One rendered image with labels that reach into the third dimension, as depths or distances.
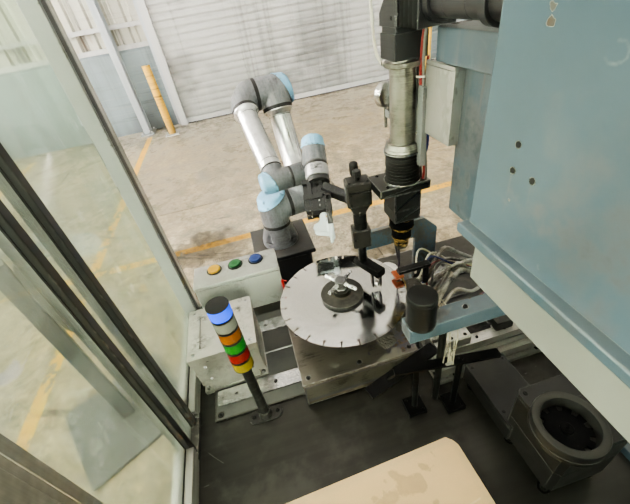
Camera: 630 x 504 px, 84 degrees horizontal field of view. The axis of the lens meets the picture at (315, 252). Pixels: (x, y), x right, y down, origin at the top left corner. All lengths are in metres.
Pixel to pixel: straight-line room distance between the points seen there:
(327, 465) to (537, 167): 0.74
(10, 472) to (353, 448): 0.65
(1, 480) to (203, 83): 6.36
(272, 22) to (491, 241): 6.27
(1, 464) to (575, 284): 0.56
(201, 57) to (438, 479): 6.30
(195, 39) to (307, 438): 6.14
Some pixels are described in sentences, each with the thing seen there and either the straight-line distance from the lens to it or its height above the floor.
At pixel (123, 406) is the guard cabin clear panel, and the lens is 0.74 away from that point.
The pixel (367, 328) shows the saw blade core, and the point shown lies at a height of 0.95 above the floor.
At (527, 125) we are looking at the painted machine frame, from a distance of 0.41.
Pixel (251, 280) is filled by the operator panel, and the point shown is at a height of 0.87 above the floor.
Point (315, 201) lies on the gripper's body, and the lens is 1.04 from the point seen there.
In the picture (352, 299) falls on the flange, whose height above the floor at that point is 0.96.
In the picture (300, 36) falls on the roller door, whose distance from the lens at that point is 6.68.
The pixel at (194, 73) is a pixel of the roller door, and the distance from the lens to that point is 6.59.
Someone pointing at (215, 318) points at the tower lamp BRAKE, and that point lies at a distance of 0.67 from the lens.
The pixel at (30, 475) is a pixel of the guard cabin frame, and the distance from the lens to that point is 0.52.
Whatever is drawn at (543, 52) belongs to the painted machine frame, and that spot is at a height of 1.53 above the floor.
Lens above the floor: 1.60
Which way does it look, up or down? 37 degrees down
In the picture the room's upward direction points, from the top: 10 degrees counter-clockwise
